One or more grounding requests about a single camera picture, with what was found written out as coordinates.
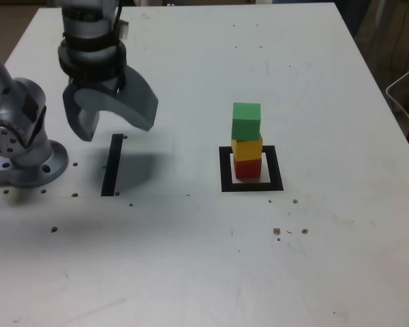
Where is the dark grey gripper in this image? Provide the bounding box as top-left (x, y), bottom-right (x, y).
top-left (61, 64), bottom-right (160, 143)

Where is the green cube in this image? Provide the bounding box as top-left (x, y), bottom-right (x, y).
top-left (231, 102), bottom-right (262, 142)

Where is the yellow cube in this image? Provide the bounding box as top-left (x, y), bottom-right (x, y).
top-left (230, 134), bottom-right (264, 161)

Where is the red cube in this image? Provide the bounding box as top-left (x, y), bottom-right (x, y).
top-left (233, 157), bottom-right (262, 181)

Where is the black tape square outline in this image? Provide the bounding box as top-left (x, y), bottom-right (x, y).
top-left (218, 145), bottom-right (284, 193)

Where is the black tape strip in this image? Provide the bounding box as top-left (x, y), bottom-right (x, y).
top-left (100, 134), bottom-right (124, 198)

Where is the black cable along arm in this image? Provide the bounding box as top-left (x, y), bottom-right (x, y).
top-left (114, 0), bottom-right (125, 39)

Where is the white cable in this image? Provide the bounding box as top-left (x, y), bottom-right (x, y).
top-left (385, 56), bottom-right (409, 129)

